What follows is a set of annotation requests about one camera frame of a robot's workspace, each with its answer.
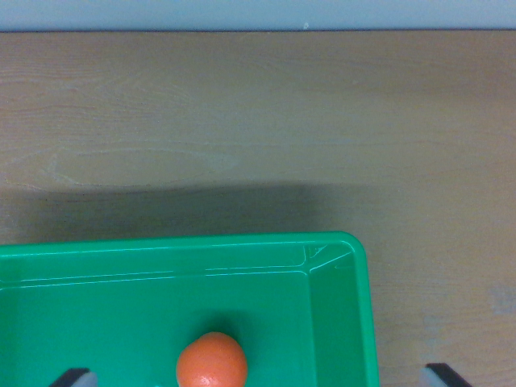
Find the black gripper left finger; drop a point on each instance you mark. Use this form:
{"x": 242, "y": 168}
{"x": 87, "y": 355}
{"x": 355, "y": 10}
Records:
{"x": 76, "y": 379}

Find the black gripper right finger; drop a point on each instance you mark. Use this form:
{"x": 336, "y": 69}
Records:
{"x": 439, "y": 377}

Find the orange fruit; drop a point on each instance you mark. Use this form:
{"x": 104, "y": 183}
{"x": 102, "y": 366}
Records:
{"x": 211, "y": 360}

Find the green plastic bin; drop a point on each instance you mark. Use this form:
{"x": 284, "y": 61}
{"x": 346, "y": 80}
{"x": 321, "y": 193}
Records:
{"x": 121, "y": 314}

